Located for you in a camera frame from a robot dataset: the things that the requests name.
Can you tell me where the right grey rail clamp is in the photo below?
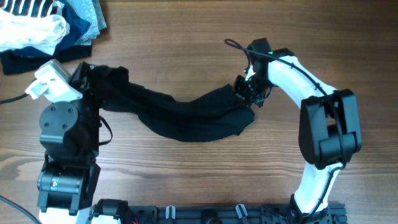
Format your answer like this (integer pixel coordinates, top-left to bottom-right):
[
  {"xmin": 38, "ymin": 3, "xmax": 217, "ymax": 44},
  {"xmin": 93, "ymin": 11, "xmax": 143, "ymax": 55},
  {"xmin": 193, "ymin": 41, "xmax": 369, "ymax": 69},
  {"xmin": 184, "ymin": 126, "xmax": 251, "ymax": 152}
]
[{"xmin": 235, "ymin": 203, "xmax": 249, "ymax": 224}]

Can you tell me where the white garment on pile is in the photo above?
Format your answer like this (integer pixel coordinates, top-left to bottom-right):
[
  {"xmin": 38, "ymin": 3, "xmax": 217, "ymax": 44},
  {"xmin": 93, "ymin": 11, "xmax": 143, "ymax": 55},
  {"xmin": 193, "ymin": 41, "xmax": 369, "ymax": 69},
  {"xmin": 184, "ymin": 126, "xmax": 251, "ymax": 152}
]
[{"xmin": 1, "ymin": 10, "xmax": 70, "ymax": 55}]

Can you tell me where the grey rail clamp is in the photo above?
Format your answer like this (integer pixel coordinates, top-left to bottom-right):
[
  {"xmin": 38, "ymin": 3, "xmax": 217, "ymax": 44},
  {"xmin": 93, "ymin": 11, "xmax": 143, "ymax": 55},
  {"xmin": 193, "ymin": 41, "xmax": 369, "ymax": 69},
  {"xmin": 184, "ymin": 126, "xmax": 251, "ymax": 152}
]
[
  {"xmin": 235, "ymin": 203, "xmax": 249, "ymax": 224},
  {"xmin": 165, "ymin": 205, "xmax": 176, "ymax": 220}
]

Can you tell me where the navy blue garment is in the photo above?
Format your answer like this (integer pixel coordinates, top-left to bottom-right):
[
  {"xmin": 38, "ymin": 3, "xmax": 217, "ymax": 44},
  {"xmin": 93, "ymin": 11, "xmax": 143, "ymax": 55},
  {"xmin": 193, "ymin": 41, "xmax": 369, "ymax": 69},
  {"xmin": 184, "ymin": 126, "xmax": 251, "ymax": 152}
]
[{"xmin": 14, "ymin": 0, "xmax": 90, "ymax": 58}]

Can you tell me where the black folded garment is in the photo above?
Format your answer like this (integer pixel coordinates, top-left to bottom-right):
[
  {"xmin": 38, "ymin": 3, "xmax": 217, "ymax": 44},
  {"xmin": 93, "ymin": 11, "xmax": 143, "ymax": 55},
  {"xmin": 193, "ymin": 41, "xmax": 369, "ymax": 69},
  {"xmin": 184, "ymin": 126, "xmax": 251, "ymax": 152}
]
[{"xmin": 1, "ymin": 45, "xmax": 93, "ymax": 75}]

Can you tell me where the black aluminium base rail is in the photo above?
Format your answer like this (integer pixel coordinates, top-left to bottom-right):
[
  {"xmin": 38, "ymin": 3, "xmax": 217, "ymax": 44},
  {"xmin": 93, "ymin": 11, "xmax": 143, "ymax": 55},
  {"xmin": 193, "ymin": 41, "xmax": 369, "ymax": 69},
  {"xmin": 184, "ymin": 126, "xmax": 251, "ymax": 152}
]
[{"xmin": 93, "ymin": 203, "xmax": 348, "ymax": 224}]

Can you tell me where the right black cable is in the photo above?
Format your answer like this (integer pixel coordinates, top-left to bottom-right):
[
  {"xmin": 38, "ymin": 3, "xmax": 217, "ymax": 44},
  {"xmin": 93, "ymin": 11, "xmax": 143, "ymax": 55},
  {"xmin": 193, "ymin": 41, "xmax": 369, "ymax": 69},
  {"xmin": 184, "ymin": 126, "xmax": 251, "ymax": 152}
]
[{"xmin": 223, "ymin": 38, "xmax": 348, "ymax": 218}]

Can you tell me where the black white striped garment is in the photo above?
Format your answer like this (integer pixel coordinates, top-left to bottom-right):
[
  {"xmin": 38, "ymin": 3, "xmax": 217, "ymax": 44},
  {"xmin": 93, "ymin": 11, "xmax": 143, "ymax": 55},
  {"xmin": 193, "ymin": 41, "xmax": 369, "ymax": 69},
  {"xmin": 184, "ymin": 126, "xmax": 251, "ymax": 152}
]
[{"xmin": 1, "ymin": 0, "xmax": 64, "ymax": 17}]

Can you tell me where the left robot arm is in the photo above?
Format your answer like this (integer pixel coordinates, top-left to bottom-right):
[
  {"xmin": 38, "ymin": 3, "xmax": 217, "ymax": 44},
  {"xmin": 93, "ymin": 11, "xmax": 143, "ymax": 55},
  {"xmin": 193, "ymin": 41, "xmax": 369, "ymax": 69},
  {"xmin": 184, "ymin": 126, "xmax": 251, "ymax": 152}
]
[{"xmin": 35, "ymin": 60, "xmax": 129, "ymax": 224}]

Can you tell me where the left grey rail clamp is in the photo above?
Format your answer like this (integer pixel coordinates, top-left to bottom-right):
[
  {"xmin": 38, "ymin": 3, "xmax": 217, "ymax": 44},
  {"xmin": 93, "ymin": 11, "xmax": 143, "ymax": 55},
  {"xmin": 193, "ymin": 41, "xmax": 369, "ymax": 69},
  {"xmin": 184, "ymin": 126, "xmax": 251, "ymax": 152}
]
[{"xmin": 165, "ymin": 205, "xmax": 176, "ymax": 220}]

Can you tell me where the black t-shirt with logo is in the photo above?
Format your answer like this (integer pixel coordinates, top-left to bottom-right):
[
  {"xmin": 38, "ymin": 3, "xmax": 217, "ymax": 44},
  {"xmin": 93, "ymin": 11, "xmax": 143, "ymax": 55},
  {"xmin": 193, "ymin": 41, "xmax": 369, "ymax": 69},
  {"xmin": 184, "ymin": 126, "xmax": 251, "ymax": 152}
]
[{"xmin": 90, "ymin": 65, "xmax": 255, "ymax": 142}]

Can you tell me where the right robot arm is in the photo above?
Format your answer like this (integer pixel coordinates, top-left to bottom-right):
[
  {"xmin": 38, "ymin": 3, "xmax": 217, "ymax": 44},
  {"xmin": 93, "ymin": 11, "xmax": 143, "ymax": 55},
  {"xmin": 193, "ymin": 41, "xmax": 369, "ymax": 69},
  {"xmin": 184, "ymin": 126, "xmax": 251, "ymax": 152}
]
[{"xmin": 225, "ymin": 38, "xmax": 362, "ymax": 223}]

